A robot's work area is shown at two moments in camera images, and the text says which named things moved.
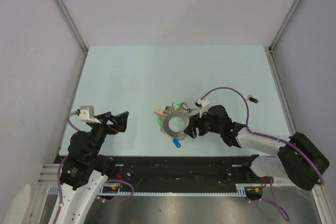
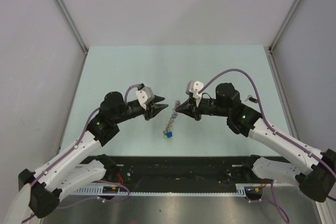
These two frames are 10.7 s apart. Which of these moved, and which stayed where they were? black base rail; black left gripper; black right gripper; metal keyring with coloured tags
Moved: metal keyring with coloured tags; black left gripper; black right gripper
Stayed: black base rail
